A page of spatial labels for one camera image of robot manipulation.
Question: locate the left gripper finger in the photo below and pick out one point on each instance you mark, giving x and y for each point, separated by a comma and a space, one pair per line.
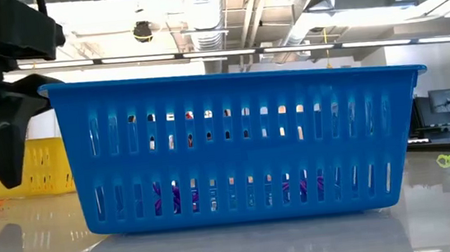
2, 139

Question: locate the purple plastic spider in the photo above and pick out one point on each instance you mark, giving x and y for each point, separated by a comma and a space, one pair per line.
157, 200
304, 185

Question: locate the yellow plastic basket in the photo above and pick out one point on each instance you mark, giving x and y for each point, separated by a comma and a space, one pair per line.
55, 144

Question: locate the long ceiling light bar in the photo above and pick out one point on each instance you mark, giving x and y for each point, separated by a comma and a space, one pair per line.
218, 53

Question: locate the black computer monitor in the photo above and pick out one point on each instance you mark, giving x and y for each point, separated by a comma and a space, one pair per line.
448, 100

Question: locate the blue plastic basket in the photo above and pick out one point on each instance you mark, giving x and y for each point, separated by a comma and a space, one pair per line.
228, 159

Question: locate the dark office desk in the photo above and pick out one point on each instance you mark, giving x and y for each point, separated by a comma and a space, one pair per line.
440, 129

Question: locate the white insulated duct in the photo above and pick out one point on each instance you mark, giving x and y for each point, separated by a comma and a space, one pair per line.
306, 23

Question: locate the silver spiral air duct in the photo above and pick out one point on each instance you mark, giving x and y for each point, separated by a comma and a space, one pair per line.
202, 20

